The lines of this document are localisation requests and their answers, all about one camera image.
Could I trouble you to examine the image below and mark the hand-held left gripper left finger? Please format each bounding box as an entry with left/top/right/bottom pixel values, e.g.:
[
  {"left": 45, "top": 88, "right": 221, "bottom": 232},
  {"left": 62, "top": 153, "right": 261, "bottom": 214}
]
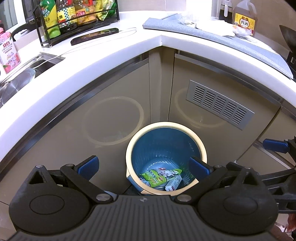
[{"left": 28, "top": 156, "right": 114, "bottom": 203}]

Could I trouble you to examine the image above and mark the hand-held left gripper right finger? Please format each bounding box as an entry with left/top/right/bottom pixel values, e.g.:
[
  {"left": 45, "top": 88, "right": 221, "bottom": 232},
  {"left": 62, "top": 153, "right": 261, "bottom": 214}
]
[{"left": 174, "top": 156, "right": 263, "bottom": 204}]

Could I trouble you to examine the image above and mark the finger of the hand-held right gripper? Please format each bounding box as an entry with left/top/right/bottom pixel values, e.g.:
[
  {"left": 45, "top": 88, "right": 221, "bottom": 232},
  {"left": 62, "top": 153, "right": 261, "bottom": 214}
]
[
  {"left": 263, "top": 136, "right": 296, "bottom": 160},
  {"left": 225, "top": 162, "right": 296, "bottom": 186}
]

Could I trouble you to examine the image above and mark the small white box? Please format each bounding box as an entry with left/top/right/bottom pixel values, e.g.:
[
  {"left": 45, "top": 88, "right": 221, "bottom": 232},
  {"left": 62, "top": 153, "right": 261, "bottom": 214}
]
[{"left": 165, "top": 175, "right": 182, "bottom": 192}]

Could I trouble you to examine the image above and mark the blue trash bin cream rim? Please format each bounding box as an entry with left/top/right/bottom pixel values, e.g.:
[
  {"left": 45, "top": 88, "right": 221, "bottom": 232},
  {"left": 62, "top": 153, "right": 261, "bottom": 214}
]
[{"left": 125, "top": 122, "right": 208, "bottom": 196}]

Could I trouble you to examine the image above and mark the green snack bag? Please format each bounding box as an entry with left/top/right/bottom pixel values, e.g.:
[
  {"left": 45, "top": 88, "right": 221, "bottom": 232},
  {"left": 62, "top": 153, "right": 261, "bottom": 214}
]
[{"left": 139, "top": 168, "right": 182, "bottom": 189}]

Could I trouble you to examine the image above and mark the clear wrapper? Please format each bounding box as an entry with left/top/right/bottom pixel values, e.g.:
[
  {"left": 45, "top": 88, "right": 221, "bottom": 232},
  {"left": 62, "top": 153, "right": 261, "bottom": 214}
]
[{"left": 232, "top": 25, "right": 253, "bottom": 38}]

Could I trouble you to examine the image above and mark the white tissue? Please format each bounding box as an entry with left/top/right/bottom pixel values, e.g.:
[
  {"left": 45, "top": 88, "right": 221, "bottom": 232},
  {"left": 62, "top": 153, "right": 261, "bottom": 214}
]
[{"left": 199, "top": 21, "right": 234, "bottom": 36}]

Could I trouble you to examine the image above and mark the beige cabinet door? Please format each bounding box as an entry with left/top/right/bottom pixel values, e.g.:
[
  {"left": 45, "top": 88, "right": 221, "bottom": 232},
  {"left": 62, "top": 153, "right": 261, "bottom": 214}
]
[
  {"left": 236, "top": 108, "right": 296, "bottom": 176},
  {"left": 0, "top": 57, "right": 150, "bottom": 223},
  {"left": 167, "top": 54, "right": 284, "bottom": 186}
]

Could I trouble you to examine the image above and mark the metal cabinet vent grille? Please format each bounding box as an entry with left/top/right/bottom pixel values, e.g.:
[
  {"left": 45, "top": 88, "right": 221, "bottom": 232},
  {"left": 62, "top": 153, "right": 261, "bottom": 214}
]
[{"left": 186, "top": 80, "right": 255, "bottom": 130}]

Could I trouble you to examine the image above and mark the grey fabric mat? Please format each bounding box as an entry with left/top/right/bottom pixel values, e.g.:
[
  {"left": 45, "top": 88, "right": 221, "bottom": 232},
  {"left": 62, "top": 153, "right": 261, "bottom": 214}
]
[{"left": 142, "top": 13, "right": 296, "bottom": 79}]

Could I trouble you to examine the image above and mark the metal pot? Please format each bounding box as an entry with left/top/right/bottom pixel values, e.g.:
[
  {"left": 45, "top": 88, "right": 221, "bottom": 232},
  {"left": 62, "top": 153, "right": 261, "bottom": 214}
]
[{"left": 0, "top": 67, "right": 38, "bottom": 108}]

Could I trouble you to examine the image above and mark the stainless steel sink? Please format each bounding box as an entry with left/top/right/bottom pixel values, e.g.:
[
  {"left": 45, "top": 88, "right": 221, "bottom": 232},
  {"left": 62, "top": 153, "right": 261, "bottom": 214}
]
[{"left": 0, "top": 52, "right": 66, "bottom": 108}]

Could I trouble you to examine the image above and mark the amber cooking wine jug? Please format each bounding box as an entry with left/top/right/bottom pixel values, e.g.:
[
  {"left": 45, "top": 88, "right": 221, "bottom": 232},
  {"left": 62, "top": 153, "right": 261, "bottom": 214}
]
[{"left": 232, "top": 0, "right": 258, "bottom": 37}]

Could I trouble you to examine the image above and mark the black smartphone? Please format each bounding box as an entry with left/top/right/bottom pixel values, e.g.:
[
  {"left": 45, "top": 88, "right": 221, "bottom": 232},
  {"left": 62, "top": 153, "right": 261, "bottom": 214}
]
[{"left": 70, "top": 27, "right": 119, "bottom": 46}]

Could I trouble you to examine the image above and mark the pink dish soap bottle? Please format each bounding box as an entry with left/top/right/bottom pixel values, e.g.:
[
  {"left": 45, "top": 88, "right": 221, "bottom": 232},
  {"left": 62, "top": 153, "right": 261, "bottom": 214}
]
[{"left": 0, "top": 21, "right": 22, "bottom": 75}]

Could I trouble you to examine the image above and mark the dark soy sauce dispenser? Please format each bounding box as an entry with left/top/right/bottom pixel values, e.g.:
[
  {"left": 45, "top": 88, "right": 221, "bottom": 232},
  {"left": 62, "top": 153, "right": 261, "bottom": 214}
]
[{"left": 217, "top": 0, "right": 233, "bottom": 24}]

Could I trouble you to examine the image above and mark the soy sauce bottle yellow label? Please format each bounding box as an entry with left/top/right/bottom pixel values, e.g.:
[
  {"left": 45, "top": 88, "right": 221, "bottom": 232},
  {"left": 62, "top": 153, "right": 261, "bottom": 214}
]
[{"left": 57, "top": 0, "right": 78, "bottom": 25}]

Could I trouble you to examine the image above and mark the yellow seasoning packet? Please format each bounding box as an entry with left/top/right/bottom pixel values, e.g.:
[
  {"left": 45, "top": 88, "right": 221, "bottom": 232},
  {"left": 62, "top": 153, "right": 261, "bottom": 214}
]
[{"left": 95, "top": 0, "right": 117, "bottom": 21}]

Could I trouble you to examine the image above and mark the lime green bottle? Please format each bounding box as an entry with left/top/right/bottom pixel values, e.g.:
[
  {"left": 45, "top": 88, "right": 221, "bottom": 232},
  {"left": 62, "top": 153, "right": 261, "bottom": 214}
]
[{"left": 39, "top": 0, "right": 61, "bottom": 39}]

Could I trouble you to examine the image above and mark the black wire condiment rack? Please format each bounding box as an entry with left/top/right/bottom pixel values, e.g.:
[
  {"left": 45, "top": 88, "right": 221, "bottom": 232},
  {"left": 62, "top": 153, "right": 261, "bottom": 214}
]
[{"left": 32, "top": 0, "right": 120, "bottom": 47}]

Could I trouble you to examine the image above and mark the oil bottle with red handle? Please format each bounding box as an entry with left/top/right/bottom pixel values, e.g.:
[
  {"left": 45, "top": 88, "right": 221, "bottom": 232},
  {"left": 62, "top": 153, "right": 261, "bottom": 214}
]
[{"left": 74, "top": 0, "right": 97, "bottom": 26}]

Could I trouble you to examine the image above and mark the window with white frame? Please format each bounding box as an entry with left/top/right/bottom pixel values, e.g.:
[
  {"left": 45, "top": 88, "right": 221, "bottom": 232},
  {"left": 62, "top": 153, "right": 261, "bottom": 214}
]
[{"left": 0, "top": 0, "right": 35, "bottom": 30}]

